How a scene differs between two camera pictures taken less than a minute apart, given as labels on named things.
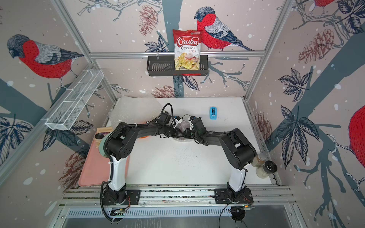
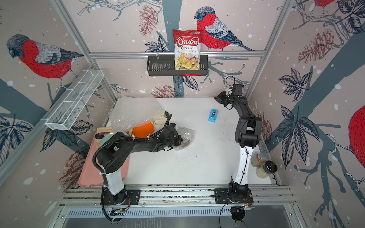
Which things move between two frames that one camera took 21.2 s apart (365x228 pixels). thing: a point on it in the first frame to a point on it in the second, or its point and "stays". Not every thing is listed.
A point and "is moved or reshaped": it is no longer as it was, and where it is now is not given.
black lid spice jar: [264, 171] stays
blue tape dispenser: [213, 113] stays
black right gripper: [186, 134] to [218, 98]
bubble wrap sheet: [135, 109] stays
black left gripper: [177, 131] to [178, 138]
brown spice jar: [259, 161] stays
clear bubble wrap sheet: [183, 125] is moved or reshaped
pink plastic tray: [95, 169] stays
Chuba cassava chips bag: [187, 48] stays
